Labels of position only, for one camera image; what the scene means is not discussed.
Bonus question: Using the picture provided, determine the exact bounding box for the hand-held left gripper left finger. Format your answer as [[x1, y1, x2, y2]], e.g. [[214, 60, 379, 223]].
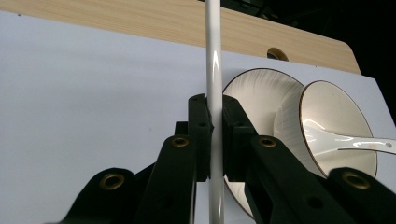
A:
[[187, 92, 216, 183]]

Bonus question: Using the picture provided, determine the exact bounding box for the pale blue table mat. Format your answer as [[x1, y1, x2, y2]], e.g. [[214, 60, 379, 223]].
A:
[[0, 10, 396, 224]]

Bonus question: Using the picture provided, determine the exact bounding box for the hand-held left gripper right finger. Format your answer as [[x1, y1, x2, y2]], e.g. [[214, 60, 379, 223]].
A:
[[221, 94, 260, 183]]

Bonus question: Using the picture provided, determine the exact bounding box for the white chopstick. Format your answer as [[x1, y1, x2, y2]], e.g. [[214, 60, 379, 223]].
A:
[[205, 0, 226, 224]]

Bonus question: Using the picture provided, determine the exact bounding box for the white ceramic spoon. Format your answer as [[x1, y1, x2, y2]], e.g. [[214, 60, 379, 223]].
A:
[[302, 119, 396, 157]]

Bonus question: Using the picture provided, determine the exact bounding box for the white ribbed bowl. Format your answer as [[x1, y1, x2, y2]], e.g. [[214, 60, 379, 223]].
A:
[[273, 79, 378, 180]]

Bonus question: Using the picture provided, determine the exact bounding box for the white plate with dark rim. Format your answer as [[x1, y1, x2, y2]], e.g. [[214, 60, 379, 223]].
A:
[[221, 67, 312, 219]]

